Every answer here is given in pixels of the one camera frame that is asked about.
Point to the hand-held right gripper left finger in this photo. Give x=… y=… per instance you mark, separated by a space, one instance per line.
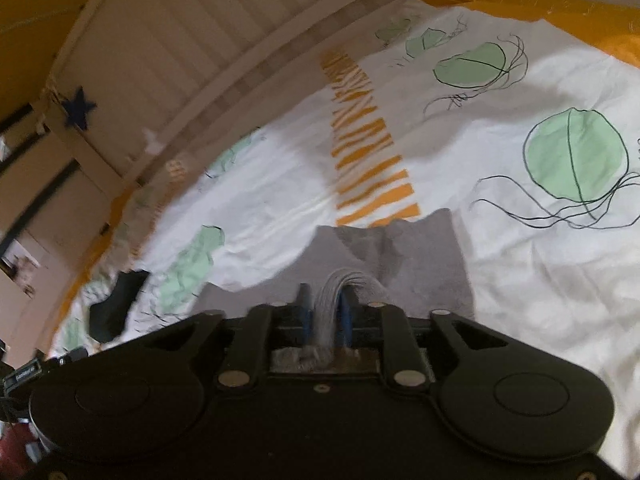
x=303 y=315

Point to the dark sock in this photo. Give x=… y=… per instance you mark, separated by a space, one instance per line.
x=115 y=310

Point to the blue star decoration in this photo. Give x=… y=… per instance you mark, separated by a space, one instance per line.
x=77 y=107

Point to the white wooden bed frame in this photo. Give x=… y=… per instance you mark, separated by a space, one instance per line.
x=190 y=45

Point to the white jellyfish print blanket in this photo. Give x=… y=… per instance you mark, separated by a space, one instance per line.
x=525 y=270

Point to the grey knit hoodie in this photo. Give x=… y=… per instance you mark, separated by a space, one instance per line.
x=425 y=270

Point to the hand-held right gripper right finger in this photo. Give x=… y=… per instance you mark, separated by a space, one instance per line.
x=346 y=317

